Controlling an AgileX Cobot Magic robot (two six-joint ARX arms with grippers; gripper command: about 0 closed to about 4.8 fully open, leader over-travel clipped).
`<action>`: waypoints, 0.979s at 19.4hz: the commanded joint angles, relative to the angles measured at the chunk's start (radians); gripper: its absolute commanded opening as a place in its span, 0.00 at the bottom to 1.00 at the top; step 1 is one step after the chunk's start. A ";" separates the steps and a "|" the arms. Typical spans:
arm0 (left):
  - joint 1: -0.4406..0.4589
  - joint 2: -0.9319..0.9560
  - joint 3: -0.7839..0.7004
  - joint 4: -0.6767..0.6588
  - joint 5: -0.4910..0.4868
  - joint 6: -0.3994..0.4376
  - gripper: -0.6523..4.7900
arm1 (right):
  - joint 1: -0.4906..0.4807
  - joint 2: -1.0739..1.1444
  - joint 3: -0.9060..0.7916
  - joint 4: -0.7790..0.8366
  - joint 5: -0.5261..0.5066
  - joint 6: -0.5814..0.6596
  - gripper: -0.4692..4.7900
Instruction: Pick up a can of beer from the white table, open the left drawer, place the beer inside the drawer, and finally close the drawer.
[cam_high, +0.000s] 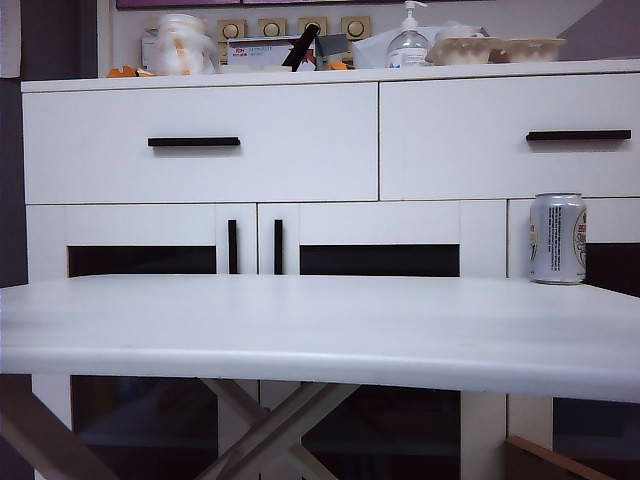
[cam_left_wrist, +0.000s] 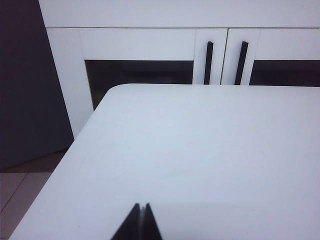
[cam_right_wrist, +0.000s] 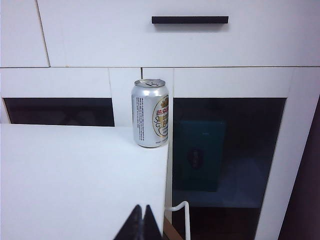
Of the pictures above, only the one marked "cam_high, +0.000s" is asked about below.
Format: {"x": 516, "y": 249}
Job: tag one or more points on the beige round wall dial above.
{"x": 356, "y": 27}
{"x": 272, "y": 28}
{"x": 229, "y": 30}
{"x": 302, "y": 27}

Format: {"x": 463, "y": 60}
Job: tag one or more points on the black flat strip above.
{"x": 300, "y": 47}

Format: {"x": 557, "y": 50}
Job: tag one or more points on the white glass-panel cabinet door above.
{"x": 140, "y": 225}
{"x": 518, "y": 240}
{"x": 380, "y": 222}

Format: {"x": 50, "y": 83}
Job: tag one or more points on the white drawer front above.
{"x": 300, "y": 150}
{"x": 450, "y": 140}

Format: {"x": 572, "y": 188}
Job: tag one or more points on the smooth white plastic bag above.
{"x": 372, "y": 52}

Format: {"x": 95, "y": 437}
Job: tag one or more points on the white paper sheet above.
{"x": 9, "y": 40}

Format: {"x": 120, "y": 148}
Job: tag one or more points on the white wooden table leg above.
{"x": 40, "y": 440}
{"x": 235, "y": 400}
{"x": 280, "y": 430}

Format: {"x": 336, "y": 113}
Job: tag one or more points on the brown wooden board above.
{"x": 525, "y": 465}

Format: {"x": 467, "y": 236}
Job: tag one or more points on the small orange object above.
{"x": 122, "y": 71}

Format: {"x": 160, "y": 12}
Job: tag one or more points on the small white box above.
{"x": 147, "y": 52}

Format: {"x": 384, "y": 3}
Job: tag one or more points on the silver beer can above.
{"x": 555, "y": 240}

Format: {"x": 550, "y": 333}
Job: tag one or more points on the white box with red print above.
{"x": 255, "y": 55}

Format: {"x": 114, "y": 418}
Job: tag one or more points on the beige egg carton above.
{"x": 465, "y": 50}

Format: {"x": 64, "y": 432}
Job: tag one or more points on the clear pump sanitizer bottle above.
{"x": 407, "y": 47}

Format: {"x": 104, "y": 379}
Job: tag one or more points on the orange paper packet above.
{"x": 337, "y": 65}

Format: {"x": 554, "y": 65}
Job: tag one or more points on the white sideboard cabinet body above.
{"x": 200, "y": 82}

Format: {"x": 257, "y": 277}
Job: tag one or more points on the grey card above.
{"x": 332, "y": 45}

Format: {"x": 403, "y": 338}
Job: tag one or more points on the crinkled white plastic bag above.
{"x": 175, "y": 50}

